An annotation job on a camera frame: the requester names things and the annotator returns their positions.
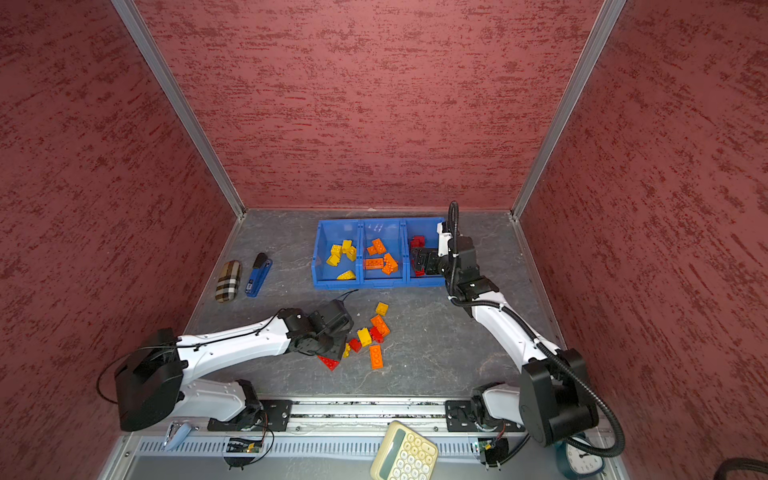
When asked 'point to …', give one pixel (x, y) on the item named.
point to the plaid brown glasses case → (228, 281)
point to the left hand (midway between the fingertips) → (334, 352)
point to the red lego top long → (418, 241)
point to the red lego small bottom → (355, 345)
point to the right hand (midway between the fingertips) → (423, 254)
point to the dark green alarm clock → (575, 463)
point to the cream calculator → (404, 453)
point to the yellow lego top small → (347, 244)
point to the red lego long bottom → (329, 363)
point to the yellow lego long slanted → (348, 275)
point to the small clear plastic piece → (178, 431)
